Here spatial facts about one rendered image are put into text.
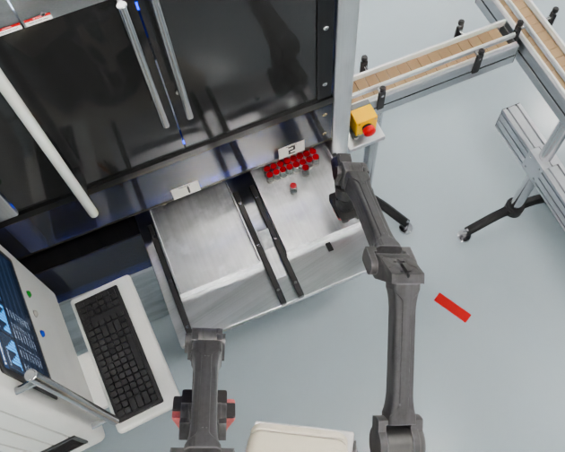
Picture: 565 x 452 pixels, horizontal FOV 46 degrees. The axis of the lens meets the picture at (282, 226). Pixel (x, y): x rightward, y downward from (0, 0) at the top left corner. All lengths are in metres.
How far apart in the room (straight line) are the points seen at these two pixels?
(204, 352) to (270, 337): 1.48
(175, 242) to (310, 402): 1.03
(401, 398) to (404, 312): 0.18
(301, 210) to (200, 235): 0.32
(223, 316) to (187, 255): 0.23
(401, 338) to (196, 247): 0.84
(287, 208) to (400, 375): 0.80
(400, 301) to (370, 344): 1.42
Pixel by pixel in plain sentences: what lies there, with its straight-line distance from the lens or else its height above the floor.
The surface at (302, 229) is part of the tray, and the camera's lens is 2.05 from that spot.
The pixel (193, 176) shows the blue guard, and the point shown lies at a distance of 1.94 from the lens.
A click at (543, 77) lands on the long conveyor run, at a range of 2.42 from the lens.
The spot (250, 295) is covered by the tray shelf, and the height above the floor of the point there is 0.88.
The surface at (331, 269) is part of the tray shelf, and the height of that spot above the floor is 0.88.
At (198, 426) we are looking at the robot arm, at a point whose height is 1.56.
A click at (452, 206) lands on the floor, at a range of 3.13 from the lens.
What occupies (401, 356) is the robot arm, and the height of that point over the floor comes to 1.35.
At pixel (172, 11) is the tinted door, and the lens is 1.45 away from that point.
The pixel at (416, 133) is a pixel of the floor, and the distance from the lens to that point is 3.30.
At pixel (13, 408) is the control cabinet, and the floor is 1.40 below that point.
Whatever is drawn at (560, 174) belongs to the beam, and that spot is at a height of 0.55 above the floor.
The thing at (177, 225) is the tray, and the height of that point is 0.88.
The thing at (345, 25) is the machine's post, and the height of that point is 1.49.
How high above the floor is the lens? 2.75
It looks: 65 degrees down
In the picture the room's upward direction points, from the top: 6 degrees counter-clockwise
